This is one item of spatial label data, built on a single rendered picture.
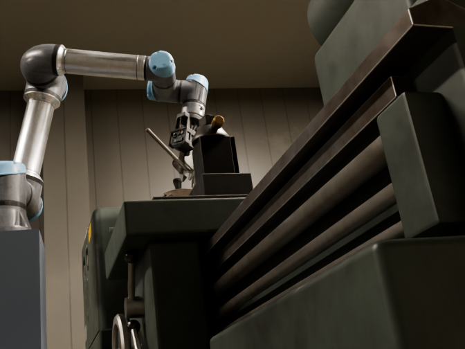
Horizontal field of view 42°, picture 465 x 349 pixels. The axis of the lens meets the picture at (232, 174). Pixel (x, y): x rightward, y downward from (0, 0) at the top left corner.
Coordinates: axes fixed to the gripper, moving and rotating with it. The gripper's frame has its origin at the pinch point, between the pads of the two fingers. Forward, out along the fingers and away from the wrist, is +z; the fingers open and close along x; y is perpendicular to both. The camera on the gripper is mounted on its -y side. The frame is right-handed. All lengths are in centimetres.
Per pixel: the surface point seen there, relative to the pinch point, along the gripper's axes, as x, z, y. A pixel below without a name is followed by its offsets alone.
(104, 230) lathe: -23.2, 17.5, 9.7
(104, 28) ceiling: -167, -177, -70
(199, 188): 47, 31, 44
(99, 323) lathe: -22, 45, 6
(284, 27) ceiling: -83, -207, -161
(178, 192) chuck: 0.4, 6.3, 3.6
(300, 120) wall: -122, -185, -247
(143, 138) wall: -205, -142, -152
